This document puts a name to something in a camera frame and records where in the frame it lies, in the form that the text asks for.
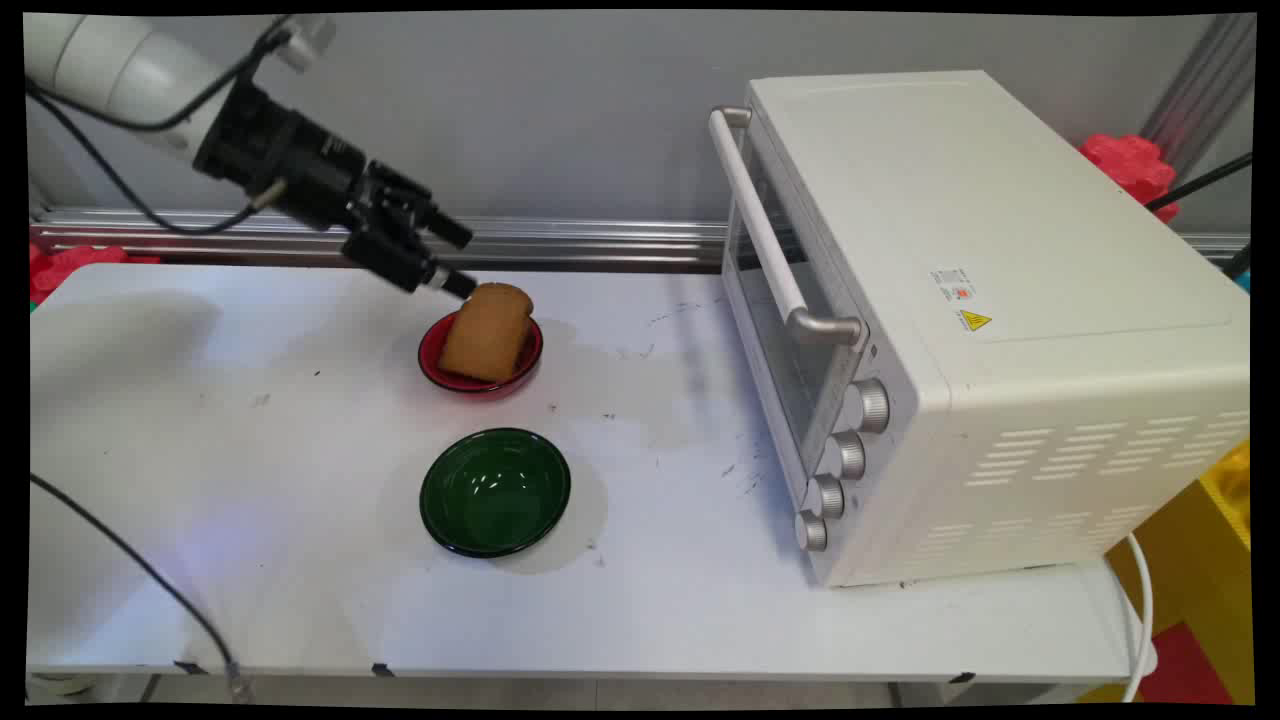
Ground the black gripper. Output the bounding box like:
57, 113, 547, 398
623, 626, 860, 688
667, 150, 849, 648
193, 80, 480, 300

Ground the oven glass door with handle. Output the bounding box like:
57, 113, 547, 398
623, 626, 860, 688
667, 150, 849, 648
708, 103, 873, 506

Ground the brown bread slice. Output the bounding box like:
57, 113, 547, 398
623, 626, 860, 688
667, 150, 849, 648
438, 282, 536, 384

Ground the red bowl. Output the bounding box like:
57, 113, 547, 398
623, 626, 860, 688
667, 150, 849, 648
417, 311, 545, 394

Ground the dark green bowl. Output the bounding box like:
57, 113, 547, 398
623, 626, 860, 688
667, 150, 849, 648
419, 428, 572, 559

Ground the red flat plastic object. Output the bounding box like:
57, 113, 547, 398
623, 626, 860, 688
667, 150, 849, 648
30, 243, 161, 306

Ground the white toaster oven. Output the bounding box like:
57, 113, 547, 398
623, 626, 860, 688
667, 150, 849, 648
708, 68, 1251, 589

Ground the red knobbly plastic object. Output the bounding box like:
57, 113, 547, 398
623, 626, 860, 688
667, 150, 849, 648
1078, 133, 1181, 223

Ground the red floor mat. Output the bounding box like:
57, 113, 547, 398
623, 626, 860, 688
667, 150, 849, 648
1140, 622, 1237, 706

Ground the aluminium rail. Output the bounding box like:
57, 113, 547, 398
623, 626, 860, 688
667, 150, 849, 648
30, 208, 1251, 275

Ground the white cable connector clip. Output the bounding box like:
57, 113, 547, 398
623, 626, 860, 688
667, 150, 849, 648
272, 14, 337, 73

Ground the black gripper plug cable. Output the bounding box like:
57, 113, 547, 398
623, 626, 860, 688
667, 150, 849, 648
25, 80, 291, 237

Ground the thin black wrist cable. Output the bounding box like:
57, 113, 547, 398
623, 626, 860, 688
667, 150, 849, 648
25, 18, 296, 133

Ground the black cable with metal connector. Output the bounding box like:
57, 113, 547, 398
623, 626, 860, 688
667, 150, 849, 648
30, 473, 251, 703

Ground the thin black slanted cable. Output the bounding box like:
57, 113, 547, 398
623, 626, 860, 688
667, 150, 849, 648
1145, 150, 1253, 211

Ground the aluminium frame post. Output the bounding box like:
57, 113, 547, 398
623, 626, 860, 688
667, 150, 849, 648
1140, 14, 1256, 173

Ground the white power cable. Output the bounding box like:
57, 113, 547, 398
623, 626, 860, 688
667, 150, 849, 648
1120, 533, 1157, 703

